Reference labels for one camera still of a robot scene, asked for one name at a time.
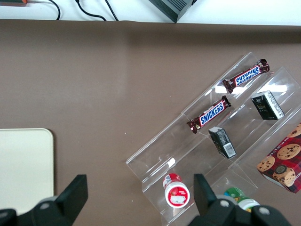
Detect Snickers chocolate bar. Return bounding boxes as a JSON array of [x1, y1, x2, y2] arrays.
[[187, 96, 232, 134], [222, 59, 270, 94]]

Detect small black carton box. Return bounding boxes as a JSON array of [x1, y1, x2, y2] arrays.
[[251, 90, 285, 121], [208, 126, 237, 159]]

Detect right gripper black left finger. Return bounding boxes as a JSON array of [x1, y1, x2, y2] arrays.
[[55, 174, 88, 224]]

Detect beige plastic tray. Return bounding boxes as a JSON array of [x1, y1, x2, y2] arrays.
[[0, 128, 54, 215]]

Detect clear acrylic tiered stand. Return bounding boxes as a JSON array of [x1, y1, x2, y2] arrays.
[[126, 51, 301, 226]]

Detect green lidded snack cup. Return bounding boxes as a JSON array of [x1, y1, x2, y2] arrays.
[[223, 187, 261, 212]]

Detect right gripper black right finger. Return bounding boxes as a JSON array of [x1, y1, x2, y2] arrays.
[[194, 174, 217, 218]]

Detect black cable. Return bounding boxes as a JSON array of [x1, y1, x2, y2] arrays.
[[75, 0, 106, 22], [104, 0, 119, 22], [48, 0, 62, 21]]

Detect red plaid cookie box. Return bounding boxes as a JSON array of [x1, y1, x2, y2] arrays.
[[256, 122, 301, 194]]

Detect dark grey ribbed device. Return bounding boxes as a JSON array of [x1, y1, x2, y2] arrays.
[[148, 0, 198, 24]]

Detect small red white bottle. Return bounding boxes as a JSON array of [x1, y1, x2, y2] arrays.
[[163, 173, 190, 209]]

